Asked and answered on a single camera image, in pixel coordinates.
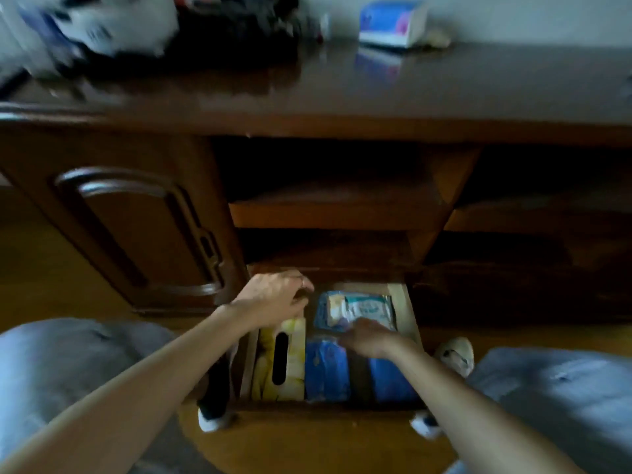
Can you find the person's right hand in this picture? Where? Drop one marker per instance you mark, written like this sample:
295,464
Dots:
375,340

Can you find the person's left hand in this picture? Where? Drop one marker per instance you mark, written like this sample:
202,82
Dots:
264,297

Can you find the person's right fingers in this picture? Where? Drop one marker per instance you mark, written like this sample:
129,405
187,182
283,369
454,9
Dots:
354,335

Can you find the person's left fingers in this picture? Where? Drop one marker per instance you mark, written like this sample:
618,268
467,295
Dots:
298,286

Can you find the person's left forearm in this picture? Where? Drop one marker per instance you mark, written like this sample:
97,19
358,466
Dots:
133,389

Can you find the person's right forearm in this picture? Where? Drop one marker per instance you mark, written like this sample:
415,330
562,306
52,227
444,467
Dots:
469,409

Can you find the light blue wipes packet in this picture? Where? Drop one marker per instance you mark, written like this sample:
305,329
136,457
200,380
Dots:
368,308

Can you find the dark blue packet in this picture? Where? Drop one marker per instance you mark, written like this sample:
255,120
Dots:
326,372
390,382

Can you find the wooden drawer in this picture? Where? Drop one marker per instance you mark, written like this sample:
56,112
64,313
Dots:
405,310

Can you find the yellow tissue box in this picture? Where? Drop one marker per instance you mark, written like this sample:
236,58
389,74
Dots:
296,360

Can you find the person's right black shoe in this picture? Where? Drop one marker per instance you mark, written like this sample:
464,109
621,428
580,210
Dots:
456,357

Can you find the person's black shoe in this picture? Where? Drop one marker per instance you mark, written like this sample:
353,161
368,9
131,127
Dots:
216,389
456,357

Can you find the person's left black shoe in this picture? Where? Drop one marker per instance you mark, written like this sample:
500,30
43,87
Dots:
216,389

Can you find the brown cabinet door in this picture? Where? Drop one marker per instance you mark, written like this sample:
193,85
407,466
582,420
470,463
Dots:
148,231

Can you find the dark brown wooden cabinet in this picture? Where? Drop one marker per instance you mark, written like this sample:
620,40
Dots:
395,103

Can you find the person's right leg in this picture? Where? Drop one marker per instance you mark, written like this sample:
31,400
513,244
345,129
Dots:
558,404

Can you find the person's leg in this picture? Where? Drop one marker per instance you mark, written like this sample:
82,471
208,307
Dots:
558,404
54,370

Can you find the person's left leg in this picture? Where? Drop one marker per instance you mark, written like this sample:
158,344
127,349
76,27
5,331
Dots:
54,370

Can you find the black bag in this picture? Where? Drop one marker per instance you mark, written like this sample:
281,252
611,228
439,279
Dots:
237,29

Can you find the white and blue tissue box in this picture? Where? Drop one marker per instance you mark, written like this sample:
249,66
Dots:
390,22

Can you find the white plastic bag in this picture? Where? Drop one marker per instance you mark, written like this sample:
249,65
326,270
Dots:
126,22

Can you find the clear plastic bag blue print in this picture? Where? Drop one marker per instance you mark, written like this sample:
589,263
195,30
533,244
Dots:
34,34

